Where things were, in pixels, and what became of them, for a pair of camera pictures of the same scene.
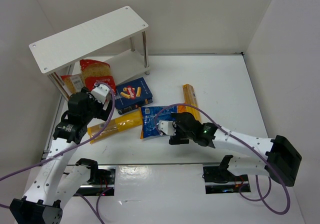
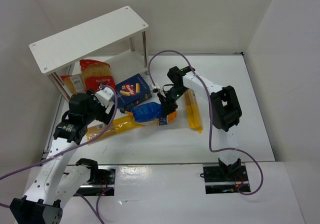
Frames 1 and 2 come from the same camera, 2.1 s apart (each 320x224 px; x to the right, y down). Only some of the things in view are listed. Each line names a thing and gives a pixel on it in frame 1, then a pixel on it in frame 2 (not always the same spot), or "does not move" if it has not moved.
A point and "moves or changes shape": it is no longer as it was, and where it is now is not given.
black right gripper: [176, 137] to [165, 104]
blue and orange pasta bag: [151, 116] moves or changes shape
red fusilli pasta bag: [94, 72] does not move
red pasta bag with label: [74, 82] does not move
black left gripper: [105, 109] does not move
